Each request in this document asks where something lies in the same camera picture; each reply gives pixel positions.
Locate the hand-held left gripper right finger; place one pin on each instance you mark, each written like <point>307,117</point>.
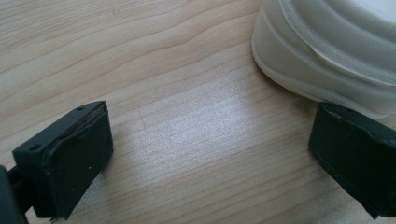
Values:
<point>358,146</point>

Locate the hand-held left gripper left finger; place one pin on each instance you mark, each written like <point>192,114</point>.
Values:
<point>67,155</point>

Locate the translucent white plastic container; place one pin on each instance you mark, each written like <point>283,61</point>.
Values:
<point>323,40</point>

